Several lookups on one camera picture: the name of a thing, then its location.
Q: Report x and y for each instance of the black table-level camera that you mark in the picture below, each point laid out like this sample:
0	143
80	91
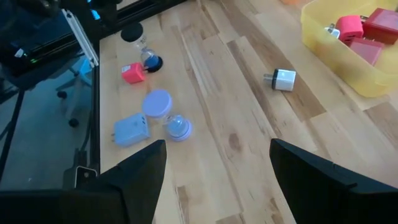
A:
85	175

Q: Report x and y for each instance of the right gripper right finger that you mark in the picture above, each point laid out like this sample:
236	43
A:
342	205

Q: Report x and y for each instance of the pink wall charger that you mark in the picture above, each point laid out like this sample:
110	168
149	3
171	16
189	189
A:
133	73

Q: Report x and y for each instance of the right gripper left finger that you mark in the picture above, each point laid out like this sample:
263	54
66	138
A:
93	205

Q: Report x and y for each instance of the yellow translucent plastic bin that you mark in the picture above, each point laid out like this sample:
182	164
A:
342	68

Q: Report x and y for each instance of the purple capped hourglass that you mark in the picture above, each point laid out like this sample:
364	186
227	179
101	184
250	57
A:
157	104

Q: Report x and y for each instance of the lavender wall charger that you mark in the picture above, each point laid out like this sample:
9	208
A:
132	130

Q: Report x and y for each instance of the black-capped blue sand hourglass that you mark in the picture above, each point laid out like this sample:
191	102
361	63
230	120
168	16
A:
132	31

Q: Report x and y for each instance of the silver metal bracket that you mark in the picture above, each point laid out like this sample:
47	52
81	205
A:
82	40

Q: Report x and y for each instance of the small red cube charger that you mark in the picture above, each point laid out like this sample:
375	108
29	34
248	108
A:
349	28

